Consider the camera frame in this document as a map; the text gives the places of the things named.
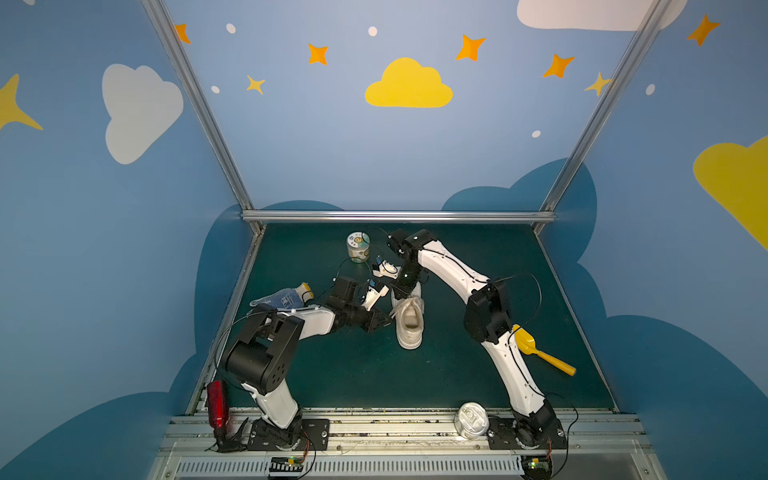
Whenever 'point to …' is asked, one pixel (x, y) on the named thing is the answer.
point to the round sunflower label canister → (358, 245)
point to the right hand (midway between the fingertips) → (401, 291)
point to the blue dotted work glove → (287, 298)
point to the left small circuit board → (286, 467)
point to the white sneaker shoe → (408, 316)
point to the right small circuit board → (536, 467)
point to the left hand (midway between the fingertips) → (389, 317)
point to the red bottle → (218, 401)
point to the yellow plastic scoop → (527, 344)
